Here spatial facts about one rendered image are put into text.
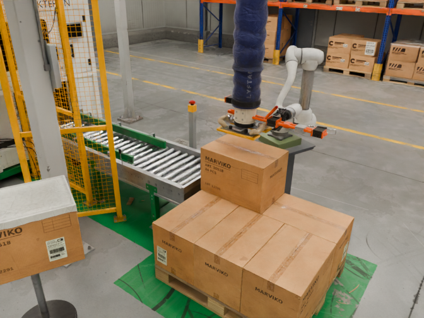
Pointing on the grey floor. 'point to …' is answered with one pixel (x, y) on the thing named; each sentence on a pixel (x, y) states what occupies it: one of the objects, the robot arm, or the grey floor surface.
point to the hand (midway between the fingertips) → (275, 122)
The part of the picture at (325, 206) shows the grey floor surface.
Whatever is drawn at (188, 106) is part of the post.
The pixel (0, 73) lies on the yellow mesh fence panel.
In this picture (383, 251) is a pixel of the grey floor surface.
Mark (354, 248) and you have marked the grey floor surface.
